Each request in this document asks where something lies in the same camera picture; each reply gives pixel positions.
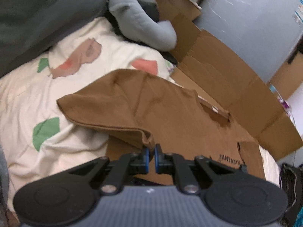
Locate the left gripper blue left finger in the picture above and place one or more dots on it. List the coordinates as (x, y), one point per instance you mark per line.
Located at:
(127, 166)

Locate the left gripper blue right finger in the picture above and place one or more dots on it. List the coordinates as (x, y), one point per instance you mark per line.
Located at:
(177, 167)

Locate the brown printed t-shirt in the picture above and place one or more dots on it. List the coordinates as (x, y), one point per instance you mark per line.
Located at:
(137, 109)

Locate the colourful dotted cloth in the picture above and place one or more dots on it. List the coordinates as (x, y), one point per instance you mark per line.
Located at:
(170, 67)

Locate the brown cardboard sheet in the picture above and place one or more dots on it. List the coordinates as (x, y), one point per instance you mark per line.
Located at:
(206, 62)

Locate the black folded garment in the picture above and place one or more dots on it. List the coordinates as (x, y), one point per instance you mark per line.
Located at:
(291, 183)

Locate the blue cap detergent bottle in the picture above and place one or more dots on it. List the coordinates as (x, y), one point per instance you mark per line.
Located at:
(272, 88)

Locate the grey neck pillow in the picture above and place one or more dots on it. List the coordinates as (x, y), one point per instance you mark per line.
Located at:
(139, 21)

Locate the purple white refill pouch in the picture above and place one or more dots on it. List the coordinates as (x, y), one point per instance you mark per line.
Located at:
(285, 106)

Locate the grey crumpled garment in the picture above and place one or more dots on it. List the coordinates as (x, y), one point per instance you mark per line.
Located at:
(4, 188)

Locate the grey wrapped mattress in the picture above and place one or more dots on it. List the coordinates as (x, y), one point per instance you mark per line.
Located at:
(261, 32)

